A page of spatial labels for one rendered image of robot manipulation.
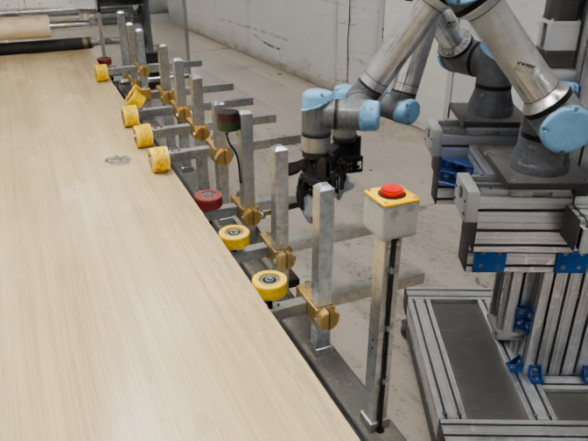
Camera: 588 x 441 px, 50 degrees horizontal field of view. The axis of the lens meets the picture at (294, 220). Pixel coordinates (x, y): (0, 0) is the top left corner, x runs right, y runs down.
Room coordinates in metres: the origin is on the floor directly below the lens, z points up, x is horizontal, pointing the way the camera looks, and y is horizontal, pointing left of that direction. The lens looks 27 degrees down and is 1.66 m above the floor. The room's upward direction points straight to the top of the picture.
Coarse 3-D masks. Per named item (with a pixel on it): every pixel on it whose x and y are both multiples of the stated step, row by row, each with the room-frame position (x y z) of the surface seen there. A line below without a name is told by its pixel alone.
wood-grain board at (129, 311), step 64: (0, 64) 3.37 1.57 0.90; (64, 64) 3.37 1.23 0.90; (0, 128) 2.29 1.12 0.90; (64, 128) 2.29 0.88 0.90; (128, 128) 2.29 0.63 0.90; (0, 192) 1.69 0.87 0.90; (64, 192) 1.69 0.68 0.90; (128, 192) 1.69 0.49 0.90; (0, 256) 1.31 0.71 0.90; (64, 256) 1.31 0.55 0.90; (128, 256) 1.31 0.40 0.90; (192, 256) 1.31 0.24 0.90; (0, 320) 1.05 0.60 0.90; (64, 320) 1.05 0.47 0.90; (128, 320) 1.05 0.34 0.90; (192, 320) 1.05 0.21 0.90; (256, 320) 1.05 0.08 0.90; (0, 384) 0.86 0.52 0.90; (64, 384) 0.86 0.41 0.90; (128, 384) 0.86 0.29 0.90; (192, 384) 0.86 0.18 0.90; (256, 384) 0.86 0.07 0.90; (320, 384) 0.86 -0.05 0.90
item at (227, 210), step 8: (296, 192) 1.78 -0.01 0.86; (256, 200) 1.72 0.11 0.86; (264, 200) 1.72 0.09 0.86; (296, 200) 1.76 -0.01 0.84; (224, 208) 1.67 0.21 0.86; (232, 208) 1.68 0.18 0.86; (264, 208) 1.72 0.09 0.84; (208, 216) 1.65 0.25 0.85; (216, 216) 1.66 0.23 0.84; (224, 216) 1.67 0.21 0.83
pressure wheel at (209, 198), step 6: (198, 192) 1.68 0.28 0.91; (204, 192) 1.68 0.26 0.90; (210, 192) 1.67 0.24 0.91; (216, 192) 1.68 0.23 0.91; (198, 198) 1.64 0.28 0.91; (204, 198) 1.64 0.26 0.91; (210, 198) 1.64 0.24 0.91; (216, 198) 1.64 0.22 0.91; (198, 204) 1.64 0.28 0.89; (204, 204) 1.63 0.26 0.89; (210, 204) 1.63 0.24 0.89; (216, 204) 1.64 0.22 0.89; (204, 210) 1.63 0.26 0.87; (210, 210) 1.63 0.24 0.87; (210, 222) 1.66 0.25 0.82
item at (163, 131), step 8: (256, 120) 2.24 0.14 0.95; (264, 120) 2.26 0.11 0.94; (272, 120) 2.27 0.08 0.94; (152, 128) 2.11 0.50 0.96; (160, 128) 2.11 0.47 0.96; (168, 128) 2.11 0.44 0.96; (176, 128) 2.12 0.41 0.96; (184, 128) 2.13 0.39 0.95; (208, 128) 2.17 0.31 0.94; (160, 136) 2.10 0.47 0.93
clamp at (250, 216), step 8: (232, 200) 1.73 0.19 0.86; (240, 200) 1.70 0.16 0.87; (240, 208) 1.66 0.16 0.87; (248, 208) 1.65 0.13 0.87; (256, 208) 1.66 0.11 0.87; (240, 216) 1.66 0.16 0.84; (248, 216) 1.62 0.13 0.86; (256, 216) 1.63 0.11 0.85; (248, 224) 1.62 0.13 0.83; (256, 224) 1.63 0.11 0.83
